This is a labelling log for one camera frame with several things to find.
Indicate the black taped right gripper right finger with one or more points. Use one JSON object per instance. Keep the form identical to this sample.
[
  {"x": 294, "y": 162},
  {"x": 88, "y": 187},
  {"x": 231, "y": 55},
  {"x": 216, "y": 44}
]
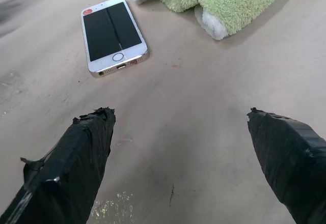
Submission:
[{"x": 290, "y": 157}]

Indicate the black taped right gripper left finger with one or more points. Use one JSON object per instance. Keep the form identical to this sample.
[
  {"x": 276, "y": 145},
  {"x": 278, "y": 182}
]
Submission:
[{"x": 68, "y": 168}]

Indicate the white smartphone with black screen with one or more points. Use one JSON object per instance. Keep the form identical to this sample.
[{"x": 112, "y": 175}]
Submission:
[{"x": 112, "y": 30}]

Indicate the green and white fluffy towel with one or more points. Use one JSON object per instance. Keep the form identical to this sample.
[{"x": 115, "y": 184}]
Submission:
[{"x": 229, "y": 2}]

